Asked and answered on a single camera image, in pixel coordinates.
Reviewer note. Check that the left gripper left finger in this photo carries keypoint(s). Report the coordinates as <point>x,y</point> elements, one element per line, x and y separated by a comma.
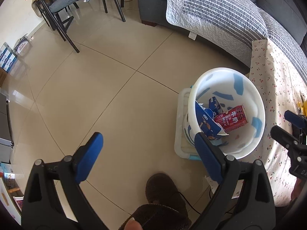
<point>85,157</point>

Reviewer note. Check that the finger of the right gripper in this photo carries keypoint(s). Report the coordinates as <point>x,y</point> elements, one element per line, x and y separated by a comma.
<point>284,138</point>
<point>298,120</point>

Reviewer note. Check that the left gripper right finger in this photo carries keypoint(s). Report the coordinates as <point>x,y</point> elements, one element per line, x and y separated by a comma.
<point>211,156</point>

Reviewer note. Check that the torn blue white carton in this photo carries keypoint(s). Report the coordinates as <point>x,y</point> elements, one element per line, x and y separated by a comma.
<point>206,116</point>

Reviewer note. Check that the white blue trash bin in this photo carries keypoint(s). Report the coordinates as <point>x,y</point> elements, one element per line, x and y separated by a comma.
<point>226,106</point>

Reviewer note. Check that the person's right hand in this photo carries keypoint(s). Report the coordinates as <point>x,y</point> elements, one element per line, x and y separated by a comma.
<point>297,189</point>

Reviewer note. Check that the yellow snack wrapper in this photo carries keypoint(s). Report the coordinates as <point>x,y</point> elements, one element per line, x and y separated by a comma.
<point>302,107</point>

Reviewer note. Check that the cherry print tablecloth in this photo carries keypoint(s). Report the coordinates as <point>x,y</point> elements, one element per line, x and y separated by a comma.
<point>281,88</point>

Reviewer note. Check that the red milk carton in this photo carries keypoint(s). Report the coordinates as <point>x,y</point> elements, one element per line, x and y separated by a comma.
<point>232,119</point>

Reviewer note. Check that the brown fuzzy slipper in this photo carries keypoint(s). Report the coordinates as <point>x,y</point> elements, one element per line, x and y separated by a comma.
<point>165,209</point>

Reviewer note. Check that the dark grey sofa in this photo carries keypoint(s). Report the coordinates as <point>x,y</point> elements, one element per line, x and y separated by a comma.
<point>291,14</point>

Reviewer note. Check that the stacked cardboard boxes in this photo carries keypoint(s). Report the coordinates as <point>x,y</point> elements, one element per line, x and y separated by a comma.
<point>13,58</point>

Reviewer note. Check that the grey striped sofa quilt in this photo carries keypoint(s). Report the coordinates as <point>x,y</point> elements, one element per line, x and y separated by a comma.
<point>233,25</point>

